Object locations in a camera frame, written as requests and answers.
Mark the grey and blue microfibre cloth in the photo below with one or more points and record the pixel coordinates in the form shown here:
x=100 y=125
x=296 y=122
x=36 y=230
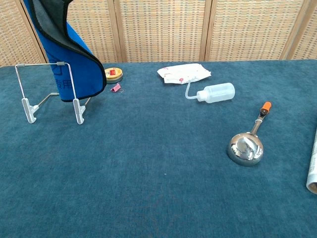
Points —
x=81 y=62

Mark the white pink printed tissue pack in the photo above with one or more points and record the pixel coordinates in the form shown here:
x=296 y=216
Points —
x=183 y=73

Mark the pink binder clip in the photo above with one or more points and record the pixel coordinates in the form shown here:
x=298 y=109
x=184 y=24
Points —
x=116 y=88

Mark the blue table cover cloth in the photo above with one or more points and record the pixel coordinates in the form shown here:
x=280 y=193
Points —
x=148 y=173

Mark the round yellow lid tin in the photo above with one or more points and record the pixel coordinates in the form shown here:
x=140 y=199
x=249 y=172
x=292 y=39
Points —
x=115 y=74

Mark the translucent plastic wash bottle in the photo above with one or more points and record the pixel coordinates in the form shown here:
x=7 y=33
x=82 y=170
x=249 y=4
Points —
x=218 y=93

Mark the woven wooden screen panel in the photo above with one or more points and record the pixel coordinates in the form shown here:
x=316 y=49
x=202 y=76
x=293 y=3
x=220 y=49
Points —
x=12 y=37
x=104 y=24
x=252 y=29
x=309 y=37
x=161 y=29

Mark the rolled printed paper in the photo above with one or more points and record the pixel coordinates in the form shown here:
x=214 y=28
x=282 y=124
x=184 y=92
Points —
x=312 y=173

